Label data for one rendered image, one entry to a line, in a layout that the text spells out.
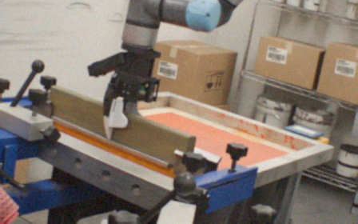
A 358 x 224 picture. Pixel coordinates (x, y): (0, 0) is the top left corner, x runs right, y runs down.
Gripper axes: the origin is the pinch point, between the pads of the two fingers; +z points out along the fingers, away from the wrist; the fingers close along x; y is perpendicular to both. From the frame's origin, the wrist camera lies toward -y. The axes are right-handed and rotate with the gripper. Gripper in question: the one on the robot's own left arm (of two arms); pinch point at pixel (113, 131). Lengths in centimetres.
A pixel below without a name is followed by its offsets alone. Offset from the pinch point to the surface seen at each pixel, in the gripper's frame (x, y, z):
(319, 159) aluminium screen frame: 50, 30, 4
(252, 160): 33.2, 18.6, 5.1
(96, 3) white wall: 213, -199, -1
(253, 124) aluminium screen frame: 56, 5, 2
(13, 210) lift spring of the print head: -60, 33, -6
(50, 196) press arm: -20.6, 2.7, 11.2
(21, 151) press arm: -31.2, 3.4, 0.0
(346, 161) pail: 335, -54, 73
